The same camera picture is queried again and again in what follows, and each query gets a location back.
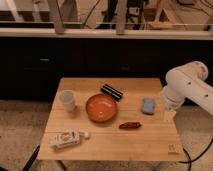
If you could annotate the white bottle with label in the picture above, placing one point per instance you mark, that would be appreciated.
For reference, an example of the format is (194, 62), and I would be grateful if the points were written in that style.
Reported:
(68, 139)

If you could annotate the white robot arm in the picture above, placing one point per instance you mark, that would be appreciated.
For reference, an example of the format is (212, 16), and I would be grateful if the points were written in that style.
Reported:
(186, 81)

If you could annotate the orange ceramic bowl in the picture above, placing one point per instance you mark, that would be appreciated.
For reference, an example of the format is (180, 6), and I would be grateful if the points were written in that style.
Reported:
(101, 108)

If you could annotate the blue sponge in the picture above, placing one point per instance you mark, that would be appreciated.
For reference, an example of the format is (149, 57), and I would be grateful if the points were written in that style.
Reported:
(148, 106)

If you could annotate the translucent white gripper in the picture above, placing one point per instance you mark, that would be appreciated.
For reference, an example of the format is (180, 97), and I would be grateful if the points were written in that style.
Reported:
(168, 116)

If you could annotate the wooden table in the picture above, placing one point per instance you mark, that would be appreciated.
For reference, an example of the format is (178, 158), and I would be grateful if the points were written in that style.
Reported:
(153, 141)

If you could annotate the dark red chili pepper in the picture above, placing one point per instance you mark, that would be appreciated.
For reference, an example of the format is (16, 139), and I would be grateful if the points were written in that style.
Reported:
(130, 125)

